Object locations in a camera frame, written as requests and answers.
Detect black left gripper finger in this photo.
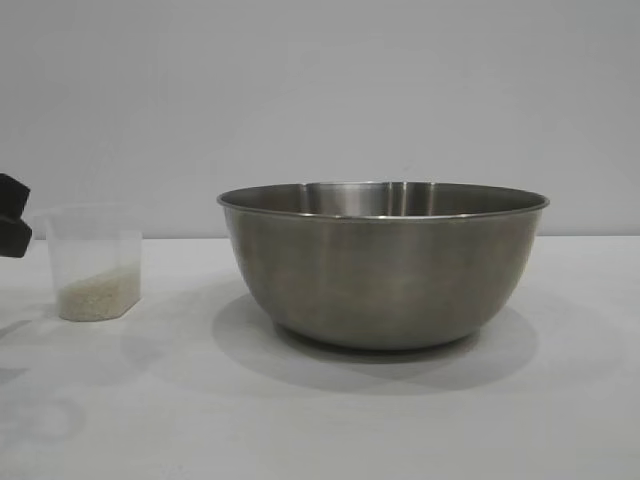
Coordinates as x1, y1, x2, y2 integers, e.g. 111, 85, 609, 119
0, 217, 34, 259
0, 171, 32, 222

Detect clear plastic measuring cup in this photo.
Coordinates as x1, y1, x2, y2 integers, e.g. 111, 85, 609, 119
30, 201, 145, 322

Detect white rice grains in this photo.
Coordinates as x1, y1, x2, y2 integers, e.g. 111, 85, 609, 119
57, 260, 142, 321

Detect stainless steel mixing bowl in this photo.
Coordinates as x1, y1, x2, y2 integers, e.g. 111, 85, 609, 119
215, 180, 552, 352

